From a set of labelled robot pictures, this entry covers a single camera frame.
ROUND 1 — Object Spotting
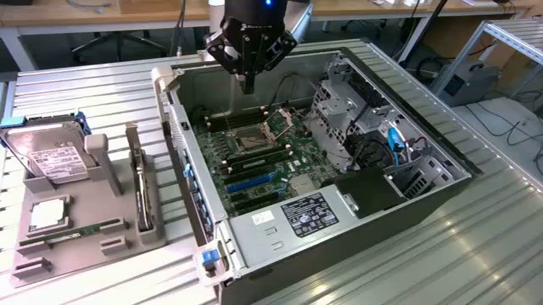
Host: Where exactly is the light blue network cable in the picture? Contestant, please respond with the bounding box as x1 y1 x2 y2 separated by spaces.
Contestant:
65 0 114 14

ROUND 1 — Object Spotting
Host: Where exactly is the blue SATA wire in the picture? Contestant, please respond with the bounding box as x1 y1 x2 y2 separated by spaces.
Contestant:
386 126 404 168

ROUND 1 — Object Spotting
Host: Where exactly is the wooden desk white frame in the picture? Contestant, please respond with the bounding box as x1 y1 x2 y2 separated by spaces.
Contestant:
0 0 226 72
311 0 536 63

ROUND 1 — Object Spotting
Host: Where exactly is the green RAM stick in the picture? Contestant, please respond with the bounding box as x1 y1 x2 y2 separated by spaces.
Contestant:
231 155 286 172
19 222 120 247

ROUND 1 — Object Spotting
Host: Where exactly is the black office chair base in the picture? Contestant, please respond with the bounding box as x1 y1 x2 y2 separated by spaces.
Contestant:
69 30 167 63

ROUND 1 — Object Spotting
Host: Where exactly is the green motherboard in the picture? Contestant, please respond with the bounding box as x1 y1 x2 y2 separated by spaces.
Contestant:
186 104 340 220

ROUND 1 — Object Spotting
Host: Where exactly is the silver chipset heatsink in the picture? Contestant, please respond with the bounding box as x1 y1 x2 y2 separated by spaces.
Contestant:
288 177 318 194

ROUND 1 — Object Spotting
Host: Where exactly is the hard drive with blue caddy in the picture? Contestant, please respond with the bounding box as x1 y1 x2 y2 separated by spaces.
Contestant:
0 107 92 150

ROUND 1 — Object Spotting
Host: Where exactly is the thin socket locking lever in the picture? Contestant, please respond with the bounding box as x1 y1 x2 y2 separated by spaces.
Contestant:
220 106 234 139

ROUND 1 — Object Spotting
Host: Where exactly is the black looped wire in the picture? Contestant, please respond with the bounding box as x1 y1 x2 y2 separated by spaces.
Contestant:
267 71 316 111

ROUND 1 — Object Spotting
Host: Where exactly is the aluminium profile frame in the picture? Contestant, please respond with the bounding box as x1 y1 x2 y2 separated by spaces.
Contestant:
440 17 543 105

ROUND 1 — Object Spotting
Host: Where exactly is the metal socket cover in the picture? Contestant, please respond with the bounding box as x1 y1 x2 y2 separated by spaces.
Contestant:
259 107 299 141

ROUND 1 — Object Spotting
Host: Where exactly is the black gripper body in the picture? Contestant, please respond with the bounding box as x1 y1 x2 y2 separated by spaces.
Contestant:
223 0 290 43

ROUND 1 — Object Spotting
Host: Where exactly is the black stand leg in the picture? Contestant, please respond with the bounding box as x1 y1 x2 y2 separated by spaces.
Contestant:
398 0 450 64

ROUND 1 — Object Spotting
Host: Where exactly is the black plastic shroud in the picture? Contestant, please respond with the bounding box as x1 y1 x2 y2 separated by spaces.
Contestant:
320 166 411 220

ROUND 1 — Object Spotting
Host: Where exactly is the open black PC case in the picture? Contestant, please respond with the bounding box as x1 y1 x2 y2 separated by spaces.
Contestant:
151 46 484 305

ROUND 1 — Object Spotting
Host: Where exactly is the grey power supply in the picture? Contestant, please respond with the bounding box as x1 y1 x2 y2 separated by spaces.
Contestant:
227 186 362 271

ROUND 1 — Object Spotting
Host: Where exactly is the grey parts rack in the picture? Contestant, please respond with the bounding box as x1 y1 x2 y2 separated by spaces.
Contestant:
11 122 170 288

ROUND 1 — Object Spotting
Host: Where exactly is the silver hard disk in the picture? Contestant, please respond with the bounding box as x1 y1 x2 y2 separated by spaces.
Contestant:
1 116 96 185

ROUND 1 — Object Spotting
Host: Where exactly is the silver CPU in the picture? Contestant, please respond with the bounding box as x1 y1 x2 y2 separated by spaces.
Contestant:
28 200 69 231

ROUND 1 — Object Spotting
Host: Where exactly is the thin hanging robot cable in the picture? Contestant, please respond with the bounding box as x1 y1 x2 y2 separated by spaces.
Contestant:
175 0 188 57

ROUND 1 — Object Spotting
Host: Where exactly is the grey equipment box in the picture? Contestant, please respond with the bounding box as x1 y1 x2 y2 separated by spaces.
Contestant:
432 60 502 107

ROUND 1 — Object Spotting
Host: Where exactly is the metal drive cage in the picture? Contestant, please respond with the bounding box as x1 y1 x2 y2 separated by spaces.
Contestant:
311 52 404 174

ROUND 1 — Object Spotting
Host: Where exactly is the black wire bundle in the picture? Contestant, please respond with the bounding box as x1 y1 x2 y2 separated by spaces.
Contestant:
343 104 398 169

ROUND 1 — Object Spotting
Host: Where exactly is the blue expansion slot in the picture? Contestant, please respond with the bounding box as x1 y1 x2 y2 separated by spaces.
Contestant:
226 176 276 194

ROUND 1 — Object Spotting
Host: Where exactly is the black graphics card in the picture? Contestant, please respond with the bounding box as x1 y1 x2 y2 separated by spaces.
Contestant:
124 122 156 231

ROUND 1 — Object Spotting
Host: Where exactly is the perforated metal disk bay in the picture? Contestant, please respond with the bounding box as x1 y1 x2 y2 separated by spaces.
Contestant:
383 154 472 200

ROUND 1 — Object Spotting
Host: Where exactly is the CPU socket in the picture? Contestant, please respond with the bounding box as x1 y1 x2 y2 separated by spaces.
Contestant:
231 125 276 153

